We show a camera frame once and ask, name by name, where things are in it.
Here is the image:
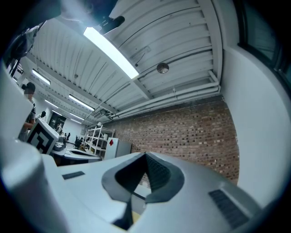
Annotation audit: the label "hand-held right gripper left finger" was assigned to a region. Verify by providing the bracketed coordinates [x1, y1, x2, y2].
[43, 152, 147, 231]

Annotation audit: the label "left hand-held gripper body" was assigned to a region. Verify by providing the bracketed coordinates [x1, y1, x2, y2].
[26, 118, 60, 155]

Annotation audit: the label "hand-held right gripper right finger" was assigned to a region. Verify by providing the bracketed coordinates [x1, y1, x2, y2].
[129, 152, 262, 233]

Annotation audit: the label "ceiling tube light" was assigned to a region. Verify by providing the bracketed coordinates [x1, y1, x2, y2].
[31, 69, 51, 86]
[44, 99, 59, 109]
[69, 112, 85, 121]
[68, 94, 95, 112]

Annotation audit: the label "curved dark office desk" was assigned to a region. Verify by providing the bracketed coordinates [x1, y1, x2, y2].
[51, 147, 102, 166]

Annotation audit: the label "white metal shelf rack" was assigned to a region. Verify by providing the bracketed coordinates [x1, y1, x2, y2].
[84, 124, 115, 158]

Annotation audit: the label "white cabinet with red mark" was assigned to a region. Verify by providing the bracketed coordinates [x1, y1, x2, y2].
[104, 137, 133, 160]

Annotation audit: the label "long ceiling light panel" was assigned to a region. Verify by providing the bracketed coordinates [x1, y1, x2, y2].
[83, 26, 140, 80]

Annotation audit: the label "white ceiling pipes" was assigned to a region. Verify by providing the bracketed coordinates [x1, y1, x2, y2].
[108, 70, 221, 118]

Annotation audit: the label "round ceiling dome fixture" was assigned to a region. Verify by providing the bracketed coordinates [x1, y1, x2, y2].
[156, 62, 170, 74]

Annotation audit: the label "dark framed window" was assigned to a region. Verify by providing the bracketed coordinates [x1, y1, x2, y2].
[235, 0, 291, 77]

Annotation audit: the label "black head-worn camera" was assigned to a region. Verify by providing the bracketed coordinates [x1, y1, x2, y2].
[99, 15, 126, 35]

